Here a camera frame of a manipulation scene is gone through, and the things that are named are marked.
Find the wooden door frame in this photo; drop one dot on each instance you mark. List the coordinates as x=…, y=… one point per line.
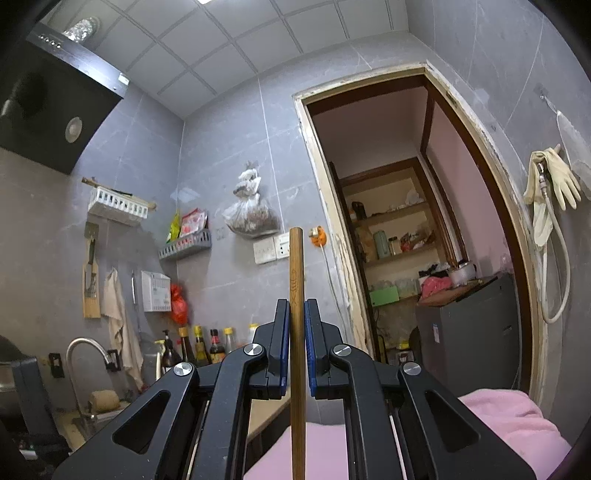
x=318, y=184

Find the steel sink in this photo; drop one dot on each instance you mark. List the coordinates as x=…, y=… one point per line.
x=111, y=413

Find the white wall box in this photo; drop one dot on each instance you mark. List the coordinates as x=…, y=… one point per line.
x=156, y=290

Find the brown loofah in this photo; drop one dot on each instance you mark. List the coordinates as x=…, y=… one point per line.
x=105, y=401

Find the metal pot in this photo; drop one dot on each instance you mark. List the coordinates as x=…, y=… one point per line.
x=462, y=274

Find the brown wooden chopstick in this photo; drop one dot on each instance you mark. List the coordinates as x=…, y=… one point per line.
x=298, y=323

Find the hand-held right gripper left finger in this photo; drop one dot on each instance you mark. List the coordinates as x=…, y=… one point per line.
x=277, y=360

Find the black range hood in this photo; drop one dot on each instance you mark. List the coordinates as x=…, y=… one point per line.
x=41, y=101

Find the foil exhaust duct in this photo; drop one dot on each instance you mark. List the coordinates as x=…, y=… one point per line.
x=82, y=28

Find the hanging kitchen spatula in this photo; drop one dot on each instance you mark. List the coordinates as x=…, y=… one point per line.
x=91, y=235

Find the yellow snack packet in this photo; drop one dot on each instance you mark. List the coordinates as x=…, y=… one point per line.
x=174, y=228

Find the wooden shelf unit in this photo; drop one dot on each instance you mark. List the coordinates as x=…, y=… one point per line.
x=401, y=214

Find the red snack packet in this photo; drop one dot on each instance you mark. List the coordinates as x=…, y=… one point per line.
x=194, y=224

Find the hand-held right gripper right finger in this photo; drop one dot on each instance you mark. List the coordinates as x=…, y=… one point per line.
x=319, y=364

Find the clear oil jug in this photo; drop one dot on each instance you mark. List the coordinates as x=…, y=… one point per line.
x=253, y=327

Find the wooden cutting board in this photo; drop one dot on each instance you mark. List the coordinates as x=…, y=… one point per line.
x=91, y=295

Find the white mesh bag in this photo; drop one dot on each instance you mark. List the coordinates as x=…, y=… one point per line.
x=575, y=143

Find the pink blanket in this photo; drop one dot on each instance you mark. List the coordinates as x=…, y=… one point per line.
x=498, y=424

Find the green box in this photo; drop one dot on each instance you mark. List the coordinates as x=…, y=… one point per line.
x=384, y=296

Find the black wall outlet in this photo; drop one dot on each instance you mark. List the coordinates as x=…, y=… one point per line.
x=55, y=365

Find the green thermos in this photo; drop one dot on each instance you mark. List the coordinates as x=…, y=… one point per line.
x=381, y=244

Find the white wall outlet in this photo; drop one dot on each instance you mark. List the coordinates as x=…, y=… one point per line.
x=282, y=247

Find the hanging clear plastic bag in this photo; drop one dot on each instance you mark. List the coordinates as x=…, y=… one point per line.
x=251, y=217

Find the grey wall rack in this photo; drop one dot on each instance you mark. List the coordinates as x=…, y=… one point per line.
x=184, y=247

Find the beige hanging towel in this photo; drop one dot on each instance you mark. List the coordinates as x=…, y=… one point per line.
x=117, y=318

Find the white wall switch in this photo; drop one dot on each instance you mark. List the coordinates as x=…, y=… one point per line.
x=265, y=251

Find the grey cabinet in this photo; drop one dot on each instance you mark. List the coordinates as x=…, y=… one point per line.
x=466, y=341

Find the steel faucet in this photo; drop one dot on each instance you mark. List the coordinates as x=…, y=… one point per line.
x=74, y=364

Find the cream rubber gloves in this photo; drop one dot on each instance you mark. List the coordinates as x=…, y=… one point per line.
x=561, y=180

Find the white wall basket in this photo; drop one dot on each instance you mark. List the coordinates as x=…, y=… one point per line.
x=117, y=205

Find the row of sauce bottles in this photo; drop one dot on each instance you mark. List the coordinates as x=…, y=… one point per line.
x=201, y=346

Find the hanging metal tool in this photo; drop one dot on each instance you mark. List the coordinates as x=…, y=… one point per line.
x=135, y=288

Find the pink cloth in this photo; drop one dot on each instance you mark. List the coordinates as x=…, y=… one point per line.
x=434, y=286

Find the glass jar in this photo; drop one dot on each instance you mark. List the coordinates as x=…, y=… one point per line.
x=394, y=246

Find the red plastic bag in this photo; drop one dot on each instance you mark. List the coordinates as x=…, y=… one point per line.
x=179, y=307

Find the orange wall hook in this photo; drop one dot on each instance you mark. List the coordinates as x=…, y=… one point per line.
x=317, y=236

